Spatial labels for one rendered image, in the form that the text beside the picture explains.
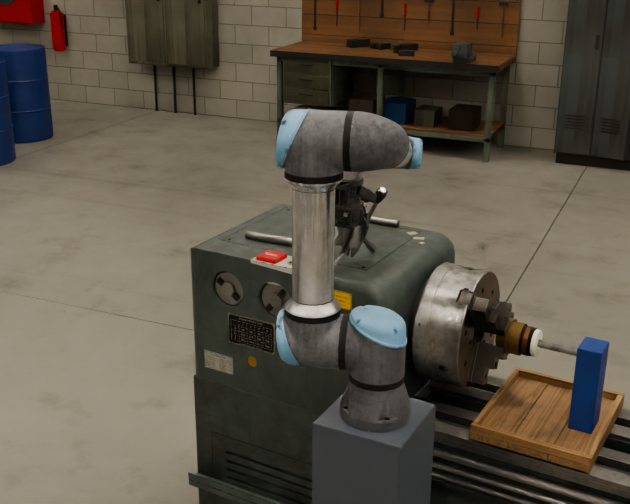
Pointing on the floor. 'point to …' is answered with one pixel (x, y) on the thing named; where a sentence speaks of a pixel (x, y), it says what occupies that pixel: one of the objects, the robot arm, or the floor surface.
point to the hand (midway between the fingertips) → (351, 250)
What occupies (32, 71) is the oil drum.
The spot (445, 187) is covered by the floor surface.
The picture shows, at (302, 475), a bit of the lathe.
